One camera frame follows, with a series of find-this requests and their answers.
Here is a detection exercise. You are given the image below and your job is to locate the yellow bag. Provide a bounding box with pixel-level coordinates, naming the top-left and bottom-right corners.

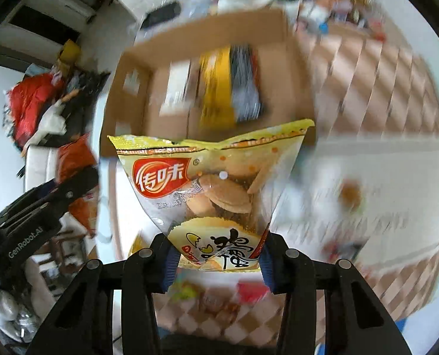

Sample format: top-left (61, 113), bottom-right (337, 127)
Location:
top-left (58, 40), bottom-right (82, 64)

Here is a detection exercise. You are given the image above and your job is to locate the orange snack packet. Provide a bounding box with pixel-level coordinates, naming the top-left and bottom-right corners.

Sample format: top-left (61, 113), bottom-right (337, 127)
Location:
top-left (56, 135), bottom-right (100, 238)

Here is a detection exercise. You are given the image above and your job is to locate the red small snack packet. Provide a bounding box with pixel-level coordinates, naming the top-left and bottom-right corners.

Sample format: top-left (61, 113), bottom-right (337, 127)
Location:
top-left (236, 282), bottom-right (270, 304)

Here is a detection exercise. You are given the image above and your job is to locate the red cloth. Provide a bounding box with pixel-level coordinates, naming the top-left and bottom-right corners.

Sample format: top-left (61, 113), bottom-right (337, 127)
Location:
top-left (6, 73), bottom-right (64, 149)

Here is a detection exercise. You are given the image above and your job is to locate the white sofa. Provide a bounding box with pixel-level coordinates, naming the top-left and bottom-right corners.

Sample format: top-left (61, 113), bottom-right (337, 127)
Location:
top-left (23, 144), bottom-right (62, 195)

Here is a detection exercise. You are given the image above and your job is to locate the pile of snack packets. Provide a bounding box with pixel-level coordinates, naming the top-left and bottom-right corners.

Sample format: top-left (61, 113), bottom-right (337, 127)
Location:
top-left (295, 0), bottom-right (388, 42)

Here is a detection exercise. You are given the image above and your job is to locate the printed checkered table cloth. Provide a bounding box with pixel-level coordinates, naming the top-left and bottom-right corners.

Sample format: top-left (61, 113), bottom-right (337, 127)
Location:
top-left (94, 22), bottom-right (439, 344)

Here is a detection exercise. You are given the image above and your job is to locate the yellow egg cake snack packet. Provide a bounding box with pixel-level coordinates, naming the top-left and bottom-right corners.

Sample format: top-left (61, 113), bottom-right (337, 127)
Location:
top-left (108, 118), bottom-right (315, 272)

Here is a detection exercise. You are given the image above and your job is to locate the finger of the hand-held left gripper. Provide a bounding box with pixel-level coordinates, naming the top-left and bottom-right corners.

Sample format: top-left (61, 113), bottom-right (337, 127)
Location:
top-left (0, 166), bottom-right (100, 238)

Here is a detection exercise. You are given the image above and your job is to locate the black device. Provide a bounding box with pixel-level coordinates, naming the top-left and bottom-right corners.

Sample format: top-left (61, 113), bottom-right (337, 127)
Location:
top-left (141, 1), bottom-right (182, 27)

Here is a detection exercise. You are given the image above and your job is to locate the white snack packet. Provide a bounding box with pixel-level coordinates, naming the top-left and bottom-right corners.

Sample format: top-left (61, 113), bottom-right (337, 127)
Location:
top-left (160, 59), bottom-right (200, 117)

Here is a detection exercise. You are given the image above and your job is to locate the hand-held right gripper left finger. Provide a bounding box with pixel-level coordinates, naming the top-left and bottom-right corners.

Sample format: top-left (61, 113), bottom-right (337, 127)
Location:
top-left (26, 234), bottom-right (180, 355)

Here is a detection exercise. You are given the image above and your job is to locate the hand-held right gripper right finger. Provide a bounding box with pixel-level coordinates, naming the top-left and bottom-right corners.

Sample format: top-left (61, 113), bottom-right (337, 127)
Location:
top-left (258, 231), bottom-right (414, 355)

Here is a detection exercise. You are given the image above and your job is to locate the black silver snack packet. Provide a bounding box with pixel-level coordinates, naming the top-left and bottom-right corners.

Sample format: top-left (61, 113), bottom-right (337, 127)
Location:
top-left (229, 44), bottom-right (267, 123)

